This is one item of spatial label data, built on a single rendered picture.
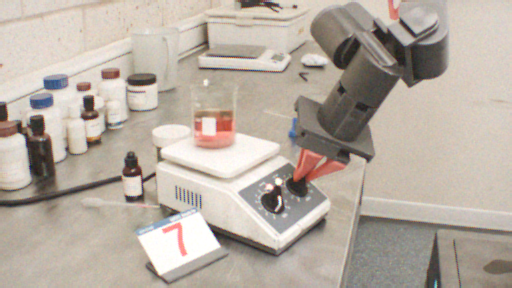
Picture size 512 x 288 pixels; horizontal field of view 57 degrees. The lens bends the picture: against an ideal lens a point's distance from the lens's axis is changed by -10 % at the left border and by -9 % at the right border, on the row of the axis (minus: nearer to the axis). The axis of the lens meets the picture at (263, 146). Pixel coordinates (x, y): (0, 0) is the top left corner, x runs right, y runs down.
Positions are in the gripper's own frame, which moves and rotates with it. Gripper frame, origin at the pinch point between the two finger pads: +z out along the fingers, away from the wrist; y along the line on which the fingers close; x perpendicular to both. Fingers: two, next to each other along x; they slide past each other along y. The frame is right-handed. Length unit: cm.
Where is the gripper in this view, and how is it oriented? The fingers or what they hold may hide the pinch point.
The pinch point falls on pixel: (301, 175)
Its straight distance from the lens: 67.1
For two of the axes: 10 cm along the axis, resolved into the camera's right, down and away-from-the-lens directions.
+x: -0.3, 6.4, -7.7
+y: -9.1, -3.4, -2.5
